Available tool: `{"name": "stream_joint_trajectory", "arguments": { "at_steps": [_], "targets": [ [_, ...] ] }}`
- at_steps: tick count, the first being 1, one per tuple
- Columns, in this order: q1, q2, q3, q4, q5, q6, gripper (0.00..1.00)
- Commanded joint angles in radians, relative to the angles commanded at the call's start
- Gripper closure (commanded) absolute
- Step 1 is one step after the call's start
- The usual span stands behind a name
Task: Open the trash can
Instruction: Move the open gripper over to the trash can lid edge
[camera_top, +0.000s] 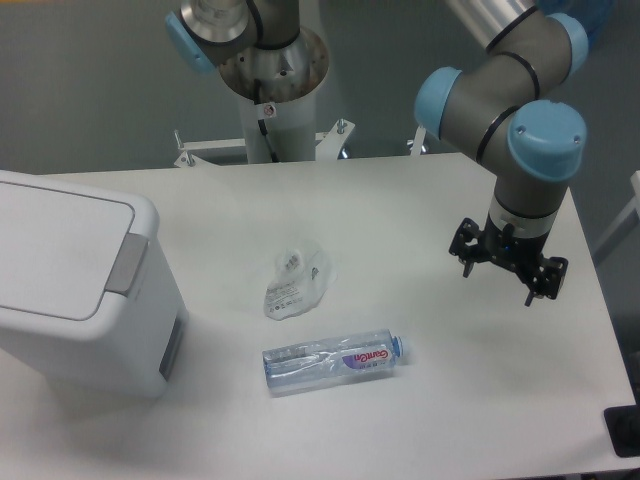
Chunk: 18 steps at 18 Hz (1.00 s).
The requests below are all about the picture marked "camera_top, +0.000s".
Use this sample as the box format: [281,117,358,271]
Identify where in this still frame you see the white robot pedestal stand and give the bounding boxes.
[172,27,429,169]

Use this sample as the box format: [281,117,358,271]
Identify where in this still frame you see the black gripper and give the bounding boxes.
[449,218,569,306]

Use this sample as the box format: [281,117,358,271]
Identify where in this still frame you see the crumpled clear plastic bag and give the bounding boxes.
[263,239,337,321]

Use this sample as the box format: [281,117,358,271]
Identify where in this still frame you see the white trash can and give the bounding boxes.
[1,171,188,397]

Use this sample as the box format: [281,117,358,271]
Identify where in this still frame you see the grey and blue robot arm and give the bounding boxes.
[165,1,589,299]

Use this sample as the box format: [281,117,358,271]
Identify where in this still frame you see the black clamp at table edge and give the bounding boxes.
[604,405,639,458]

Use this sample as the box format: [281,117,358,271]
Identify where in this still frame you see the black cable on pedestal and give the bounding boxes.
[252,77,281,164]

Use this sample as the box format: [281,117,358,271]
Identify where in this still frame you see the white frame at right edge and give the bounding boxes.
[592,171,639,267]

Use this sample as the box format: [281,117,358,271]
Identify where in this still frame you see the clear plastic water bottle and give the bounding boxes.
[262,329,410,392]

